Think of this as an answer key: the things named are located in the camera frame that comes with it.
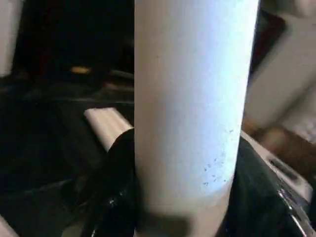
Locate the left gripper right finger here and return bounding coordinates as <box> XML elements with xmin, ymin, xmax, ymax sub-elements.
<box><xmin>226</xmin><ymin>134</ymin><xmax>316</xmax><ymax>237</ymax></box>

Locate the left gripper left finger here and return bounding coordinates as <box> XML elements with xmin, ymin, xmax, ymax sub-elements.
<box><xmin>81</xmin><ymin>128</ymin><xmax>136</xmax><ymax>237</ymax></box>

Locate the white plastic table leg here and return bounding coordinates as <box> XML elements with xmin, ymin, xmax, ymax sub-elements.
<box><xmin>83</xmin><ymin>107</ymin><xmax>135</xmax><ymax>153</ymax></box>
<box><xmin>133</xmin><ymin>0</ymin><xmax>260</xmax><ymax>237</ymax></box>

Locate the black table mat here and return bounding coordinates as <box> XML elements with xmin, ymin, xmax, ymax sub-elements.
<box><xmin>0</xmin><ymin>74</ymin><xmax>135</xmax><ymax>237</ymax></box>

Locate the small yellow label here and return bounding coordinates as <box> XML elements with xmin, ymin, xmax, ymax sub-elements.
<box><xmin>69</xmin><ymin>66</ymin><xmax>94</xmax><ymax>76</ymax></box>

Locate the black low cabinet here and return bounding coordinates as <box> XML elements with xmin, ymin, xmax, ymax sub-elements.
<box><xmin>22</xmin><ymin>0</ymin><xmax>135</xmax><ymax>87</ymax></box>

